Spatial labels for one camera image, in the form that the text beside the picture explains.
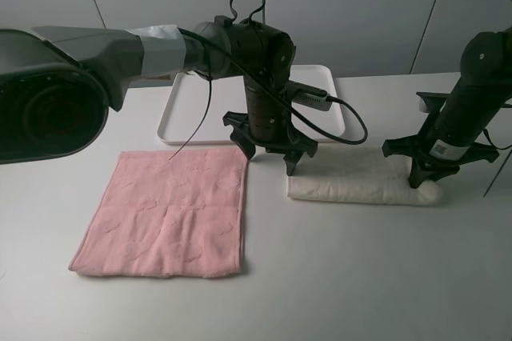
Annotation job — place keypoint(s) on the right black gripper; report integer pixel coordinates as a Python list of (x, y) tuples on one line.
[(427, 158)]

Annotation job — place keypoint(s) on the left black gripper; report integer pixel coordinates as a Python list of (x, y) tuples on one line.
[(276, 135)]

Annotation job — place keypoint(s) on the cream white terry towel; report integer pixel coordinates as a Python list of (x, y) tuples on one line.
[(353, 174)]

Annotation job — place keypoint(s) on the pink terry towel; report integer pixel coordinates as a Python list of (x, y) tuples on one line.
[(166, 214)]

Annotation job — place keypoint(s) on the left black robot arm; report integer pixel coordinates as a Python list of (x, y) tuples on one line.
[(59, 83)]

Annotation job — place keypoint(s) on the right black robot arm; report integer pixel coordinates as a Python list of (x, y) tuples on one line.
[(454, 132)]

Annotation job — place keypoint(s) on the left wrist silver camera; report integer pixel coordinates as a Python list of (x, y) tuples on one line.
[(308, 96)]

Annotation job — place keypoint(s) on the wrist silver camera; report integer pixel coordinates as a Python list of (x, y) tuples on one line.
[(308, 96), (431, 102)]

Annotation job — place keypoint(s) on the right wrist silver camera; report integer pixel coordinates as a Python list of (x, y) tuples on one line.
[(431, 102)]

